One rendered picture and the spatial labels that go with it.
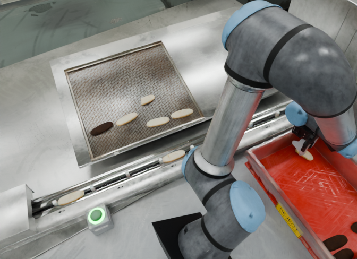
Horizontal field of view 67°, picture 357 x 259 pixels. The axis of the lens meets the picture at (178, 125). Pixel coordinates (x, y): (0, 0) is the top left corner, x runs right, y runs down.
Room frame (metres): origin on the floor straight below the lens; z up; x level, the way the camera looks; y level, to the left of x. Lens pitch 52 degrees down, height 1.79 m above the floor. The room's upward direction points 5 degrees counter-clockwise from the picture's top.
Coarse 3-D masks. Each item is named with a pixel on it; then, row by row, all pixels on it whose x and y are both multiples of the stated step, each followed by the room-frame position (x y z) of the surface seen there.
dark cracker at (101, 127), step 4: (104, 124) 0.72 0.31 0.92; (108, 124) 0.72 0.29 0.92; (112, 124) 0.72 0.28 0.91; (96, 128) 0.70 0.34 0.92; (100, 128) 0.70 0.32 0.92; (104, 128) 0.70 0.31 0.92; (108, 128) 0.71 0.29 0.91; (92, 132) 0.69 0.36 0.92; (96, 132) 0.69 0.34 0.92; (100, 132) 0.69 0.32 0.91
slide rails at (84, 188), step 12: (252, 120) 0.73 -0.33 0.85; (192, 144) 0.63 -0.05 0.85; (132, 168) 0.54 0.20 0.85; (156, 168) 0.53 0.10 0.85; (108, 180) 0.50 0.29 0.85; (120, 180) 0.49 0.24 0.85; (96, 192) 0.45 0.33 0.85; (36, 204) 0.42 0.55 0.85; (48, 204) 0.42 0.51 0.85; (36, 216) 0.38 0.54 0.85
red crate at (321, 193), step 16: (272, 160) 0.53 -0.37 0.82; (288, 160) 0.53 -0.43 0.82; (304, 160) 0.52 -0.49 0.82; (320, 160) 0.52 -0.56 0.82; (256, 176) 0.47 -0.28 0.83; (272, 176) 0.46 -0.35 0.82; (288, 176) 0.46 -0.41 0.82; (304, 176) 0.45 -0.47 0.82; (320, 176) 0.45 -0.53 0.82; (336, 176) 0.44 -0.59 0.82; (288, 192) 0.39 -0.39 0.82; (304, 192) 0.39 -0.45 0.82; (320, 192) 0.38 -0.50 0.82; (336, 192) 0.38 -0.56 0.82; (352, 192) 0.37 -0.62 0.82; (304, 208) 0.33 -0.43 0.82; (320, 208) 0.32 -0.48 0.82; (336, 208) 0.32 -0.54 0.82; (352, 208) 0.31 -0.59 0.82; (320, 224) 0.27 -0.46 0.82; (336, 224) 0.27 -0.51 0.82; (352, 224) 0.26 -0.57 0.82; (304, 240) 0.22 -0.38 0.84; (352, 240) 0.21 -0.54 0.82
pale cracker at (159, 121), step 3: (162, 117) 0.74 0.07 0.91; (165, 117) 0.74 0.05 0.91; (150, 120) 0.73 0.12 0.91; (153, 120) 0.73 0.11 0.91; (156, 120) 0.73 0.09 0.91; (159, 120) 0.73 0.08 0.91; (162, 120) 0.73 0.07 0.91; (165, 120) 0.73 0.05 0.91; (168, 120) 0.73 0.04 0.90; (147, 123) 0.72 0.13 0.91; (150, 123) 0.72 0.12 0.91; (153, 123) 0.71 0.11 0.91; (156, 123) 0.71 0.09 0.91; (159, 123) 0.71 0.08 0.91; (162, 123) 0.71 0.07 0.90; (165, 123) 0.72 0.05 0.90; (150, 126) 0.70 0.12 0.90; (153, 126) 0.70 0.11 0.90
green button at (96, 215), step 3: (93, 210) 0.36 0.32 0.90; (96, 210) 0.36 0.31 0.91; (99, 210) 0.36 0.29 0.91; (93, 213) 0.35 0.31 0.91; (96, 213) 0.35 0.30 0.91; (99, 213) 0.35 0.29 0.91; (102, 213) 0.35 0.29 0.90; (90, 216) 0.34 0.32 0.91; (93, 216) 0.34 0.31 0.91; (96, 216) 0.34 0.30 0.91; (99, 216) 0.34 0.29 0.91; (93, 219) 0.33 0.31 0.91; (96, 219) 0.33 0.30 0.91; (99, 219) 0.33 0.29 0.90
